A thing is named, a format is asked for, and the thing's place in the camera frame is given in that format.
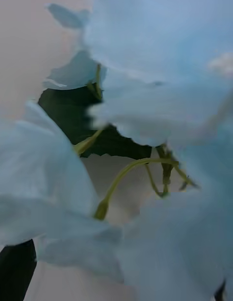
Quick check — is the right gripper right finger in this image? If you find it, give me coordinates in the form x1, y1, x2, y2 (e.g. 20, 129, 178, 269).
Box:
214, 280, 227, 301

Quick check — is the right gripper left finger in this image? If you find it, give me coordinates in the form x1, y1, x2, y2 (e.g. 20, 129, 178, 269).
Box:
0, 239, 37, 301

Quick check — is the pale blue flower with stem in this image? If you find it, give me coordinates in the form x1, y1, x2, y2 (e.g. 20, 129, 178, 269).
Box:
0, 0, 233, 301

